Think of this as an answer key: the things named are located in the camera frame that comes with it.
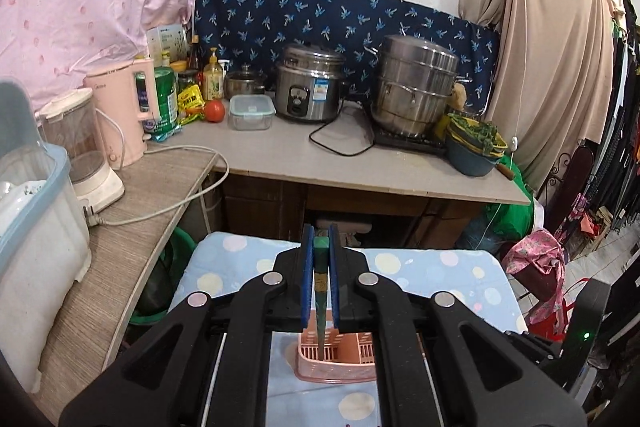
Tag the clear plastic food container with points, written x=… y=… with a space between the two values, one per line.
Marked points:
x=251 y=112

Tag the beige hanging curtain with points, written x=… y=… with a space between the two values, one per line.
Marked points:
x=553 y=77

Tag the yellow snack packet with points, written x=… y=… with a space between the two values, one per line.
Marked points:
x=191 y=105

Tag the black induction cooktop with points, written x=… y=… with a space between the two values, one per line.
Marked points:
x=422 y=144

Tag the pink floral bag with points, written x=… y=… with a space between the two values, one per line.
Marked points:
x=538 y=263

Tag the red tomato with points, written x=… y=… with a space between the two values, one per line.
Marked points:
x=214 y=111

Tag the green tin can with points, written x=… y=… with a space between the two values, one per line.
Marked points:
x=166 y=90

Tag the navy floral backsplash cloth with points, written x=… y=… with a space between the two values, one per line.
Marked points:
x=254 y=32

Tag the pink perforated utensil holder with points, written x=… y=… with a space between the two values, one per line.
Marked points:
x=340 y=359

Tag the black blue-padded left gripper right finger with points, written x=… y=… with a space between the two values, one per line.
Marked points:
x=438 y=363

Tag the blue planet-print tablecloth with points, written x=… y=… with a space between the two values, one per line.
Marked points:
x=223 y=262

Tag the white carton box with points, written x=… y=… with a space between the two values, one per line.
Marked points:
x=171 y=38

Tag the white blender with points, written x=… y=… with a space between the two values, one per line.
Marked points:
x=69 y=120

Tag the blue bowl of greens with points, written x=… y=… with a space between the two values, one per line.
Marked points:
x=473 y=147

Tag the stainless steel steamer pot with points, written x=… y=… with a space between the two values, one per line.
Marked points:
x=414 y=81

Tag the green chopstick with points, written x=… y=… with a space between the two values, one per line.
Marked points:
x=321 y=290

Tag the yellow oil bottle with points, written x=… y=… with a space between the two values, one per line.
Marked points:
x=213 y=78

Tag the pink electric kettle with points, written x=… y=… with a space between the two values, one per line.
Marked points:
x=125 y=97

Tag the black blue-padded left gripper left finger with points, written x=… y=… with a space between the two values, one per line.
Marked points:
x=207 y=362

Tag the small steel lidded pot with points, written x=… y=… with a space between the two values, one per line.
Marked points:
x=244 y=81

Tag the green plastic bag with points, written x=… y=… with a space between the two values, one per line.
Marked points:
x=511 y=222

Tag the silver rice cooker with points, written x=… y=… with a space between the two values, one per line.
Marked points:
x=309 y=83

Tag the blue white dish rack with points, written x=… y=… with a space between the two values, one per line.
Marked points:
x=44 y=236

